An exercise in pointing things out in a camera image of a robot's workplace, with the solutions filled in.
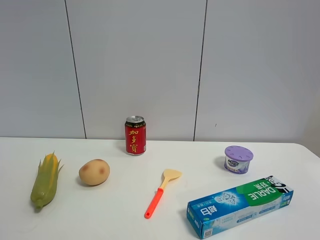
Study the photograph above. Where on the red drink can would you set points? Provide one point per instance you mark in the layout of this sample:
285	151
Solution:
135	135

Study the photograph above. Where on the green yellow corn cob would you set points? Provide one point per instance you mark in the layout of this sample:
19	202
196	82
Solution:
46	182

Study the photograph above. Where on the yellow spatula with red handle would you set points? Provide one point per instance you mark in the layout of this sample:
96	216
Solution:
168	175

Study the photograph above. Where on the purple lid air freshener tub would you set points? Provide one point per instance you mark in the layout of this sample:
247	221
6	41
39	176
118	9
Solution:
237	159

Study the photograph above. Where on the blue green toothpaste box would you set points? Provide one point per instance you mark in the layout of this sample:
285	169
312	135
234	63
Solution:
230	208

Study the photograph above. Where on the brown potato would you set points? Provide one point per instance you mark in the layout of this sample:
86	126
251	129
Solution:
94	172

